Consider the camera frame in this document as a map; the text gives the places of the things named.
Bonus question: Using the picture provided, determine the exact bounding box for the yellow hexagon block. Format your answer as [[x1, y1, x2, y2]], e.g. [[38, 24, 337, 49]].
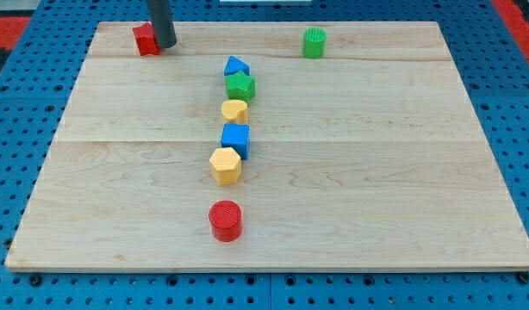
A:
[[208, 147, 242, 185]]

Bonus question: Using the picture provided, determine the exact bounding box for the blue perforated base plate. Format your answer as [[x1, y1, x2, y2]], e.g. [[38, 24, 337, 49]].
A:
[[0, 0, 529, 309]]

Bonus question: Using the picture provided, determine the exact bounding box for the blue triangle block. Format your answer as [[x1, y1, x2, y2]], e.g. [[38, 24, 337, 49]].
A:
[[223, 55, 251, 76]]

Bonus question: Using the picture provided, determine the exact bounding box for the green star block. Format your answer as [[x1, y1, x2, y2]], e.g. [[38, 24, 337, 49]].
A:
[[225, 71, 256, 102]]

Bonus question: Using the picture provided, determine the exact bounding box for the yellow heart block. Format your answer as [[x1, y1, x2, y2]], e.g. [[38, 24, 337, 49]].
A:
[[221, 99, 249, 124]]

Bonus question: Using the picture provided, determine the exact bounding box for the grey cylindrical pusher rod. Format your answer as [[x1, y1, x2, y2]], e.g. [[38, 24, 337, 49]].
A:
[[146, 0, 177, 48]]

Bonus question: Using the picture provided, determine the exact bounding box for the green cylinder block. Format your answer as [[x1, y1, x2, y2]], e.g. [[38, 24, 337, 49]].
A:
[[302, 28, 327, 59]]

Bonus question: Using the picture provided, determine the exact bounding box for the red cylinder block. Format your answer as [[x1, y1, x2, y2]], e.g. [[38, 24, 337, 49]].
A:
[[208, 200, 243, 242]]

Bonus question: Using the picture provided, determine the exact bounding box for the light wooden board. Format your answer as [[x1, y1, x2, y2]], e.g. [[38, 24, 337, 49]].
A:
[[5, 22, 529, 273]]

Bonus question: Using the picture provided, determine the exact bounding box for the red star block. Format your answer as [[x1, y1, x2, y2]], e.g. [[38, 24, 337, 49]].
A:
[[132, 22, 160, 56]]

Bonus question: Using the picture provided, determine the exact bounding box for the blue cube block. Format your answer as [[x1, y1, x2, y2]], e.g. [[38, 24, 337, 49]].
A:
[[221, 123, 250, 160]]

